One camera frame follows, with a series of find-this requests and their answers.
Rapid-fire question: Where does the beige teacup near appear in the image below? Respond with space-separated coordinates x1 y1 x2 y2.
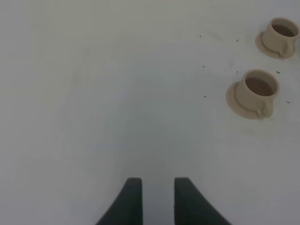
226 69 279 120

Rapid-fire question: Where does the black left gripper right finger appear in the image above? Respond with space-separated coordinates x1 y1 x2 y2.
174 178 230 225

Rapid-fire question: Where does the beige teacup far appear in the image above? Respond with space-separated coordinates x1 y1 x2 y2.
255 17 300 59

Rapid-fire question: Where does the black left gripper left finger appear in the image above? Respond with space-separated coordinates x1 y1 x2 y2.
96 178 143 225

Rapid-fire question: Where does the beige teacup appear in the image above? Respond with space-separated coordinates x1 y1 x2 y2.
226 69 279 120
255 17 300 59

